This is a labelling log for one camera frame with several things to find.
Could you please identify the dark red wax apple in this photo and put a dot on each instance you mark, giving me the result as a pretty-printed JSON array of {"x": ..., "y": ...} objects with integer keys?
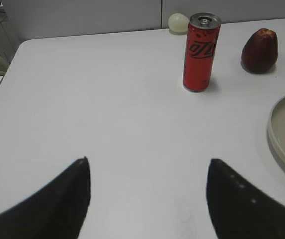
[{"x": 260, "y": 53}]

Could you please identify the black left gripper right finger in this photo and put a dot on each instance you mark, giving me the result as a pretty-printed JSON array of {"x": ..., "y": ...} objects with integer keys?
[{"x": 239, "y": 210}]

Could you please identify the red cola can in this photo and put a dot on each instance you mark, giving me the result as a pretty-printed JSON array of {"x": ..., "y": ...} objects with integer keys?
[{"x": 202, "y": 36}]

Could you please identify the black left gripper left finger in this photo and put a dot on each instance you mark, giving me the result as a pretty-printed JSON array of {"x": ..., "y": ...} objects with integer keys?
[{"x": 56, "y": 211}]

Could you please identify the pale yellow-green round ball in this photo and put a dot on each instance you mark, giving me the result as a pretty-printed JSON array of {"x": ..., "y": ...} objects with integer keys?
[{"x": 178, "y": 23}]

